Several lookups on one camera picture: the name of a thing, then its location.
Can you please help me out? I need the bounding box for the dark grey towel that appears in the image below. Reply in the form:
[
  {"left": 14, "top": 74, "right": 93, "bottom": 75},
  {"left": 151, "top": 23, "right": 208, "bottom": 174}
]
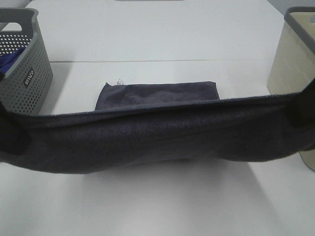
[{"left": 0, "top": 83, "right": 315, "bottom": 174}]

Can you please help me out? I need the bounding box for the grey perforated plastic basket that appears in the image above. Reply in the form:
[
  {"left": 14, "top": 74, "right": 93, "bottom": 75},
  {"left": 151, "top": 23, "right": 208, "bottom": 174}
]
[{"left": 0, "top": 8, "right": 53, "bottom": 115}]

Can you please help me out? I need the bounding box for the beige basket with grey rim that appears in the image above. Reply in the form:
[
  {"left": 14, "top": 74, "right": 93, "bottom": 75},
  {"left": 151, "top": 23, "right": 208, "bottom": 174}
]
[{"left": 267, "top": 6, "right": 315, "bottom": 170}]

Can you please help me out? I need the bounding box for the blue cloth in basket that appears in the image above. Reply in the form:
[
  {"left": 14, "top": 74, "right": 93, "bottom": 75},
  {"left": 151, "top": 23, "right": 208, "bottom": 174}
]
[{"left": 0, "top": 48, "right": 24, "bottom": 74}]

